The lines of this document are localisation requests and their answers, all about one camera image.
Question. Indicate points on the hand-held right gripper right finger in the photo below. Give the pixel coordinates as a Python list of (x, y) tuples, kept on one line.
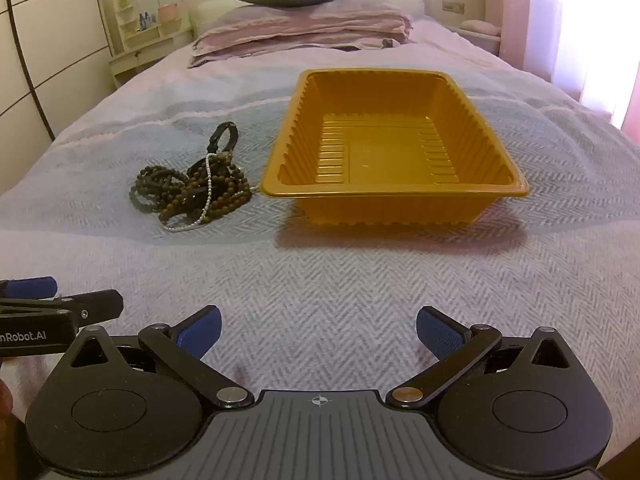
[(439, 334)]

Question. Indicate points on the pink pillow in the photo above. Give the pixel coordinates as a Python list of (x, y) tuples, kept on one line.
[(320, 17), (280, 47)]

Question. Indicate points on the white nightstand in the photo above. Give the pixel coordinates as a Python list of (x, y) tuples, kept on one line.
[(480, 42)]

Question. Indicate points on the pink basket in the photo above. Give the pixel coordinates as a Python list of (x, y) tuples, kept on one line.
[(168, 12)]

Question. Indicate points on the yellow plastic tray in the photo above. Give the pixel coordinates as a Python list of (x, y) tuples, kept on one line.
[(380, 150)]

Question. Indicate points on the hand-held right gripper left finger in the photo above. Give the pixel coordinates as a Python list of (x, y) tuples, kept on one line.
[(200, 334)]

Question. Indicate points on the cream wardrobe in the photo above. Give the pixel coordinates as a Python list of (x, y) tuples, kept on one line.
[(50, 35)]

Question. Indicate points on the cream vanity table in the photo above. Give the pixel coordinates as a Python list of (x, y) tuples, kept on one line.
[(135, 57)]

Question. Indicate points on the pink cushion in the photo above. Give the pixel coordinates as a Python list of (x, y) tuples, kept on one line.
[(479, 26)]

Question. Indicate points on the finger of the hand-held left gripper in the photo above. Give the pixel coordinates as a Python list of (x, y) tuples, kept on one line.
[(97, 305), (32, 287)]

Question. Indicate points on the pink curtain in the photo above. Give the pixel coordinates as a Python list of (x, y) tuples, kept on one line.
[(575, 20)]

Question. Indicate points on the black wristwatch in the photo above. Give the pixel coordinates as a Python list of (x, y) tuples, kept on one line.
[(231, 135)]

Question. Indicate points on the cream shelf organiser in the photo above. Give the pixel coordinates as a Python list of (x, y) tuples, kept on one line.
[(130, 30)]

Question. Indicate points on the dark blue bottle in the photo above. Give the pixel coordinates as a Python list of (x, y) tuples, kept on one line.
[(144, 21)]

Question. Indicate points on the grey herringbone blanket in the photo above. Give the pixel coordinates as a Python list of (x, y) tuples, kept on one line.
[(350, 280)]

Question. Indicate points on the wall socket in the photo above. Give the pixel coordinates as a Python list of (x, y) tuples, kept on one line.
[(453, 6)]

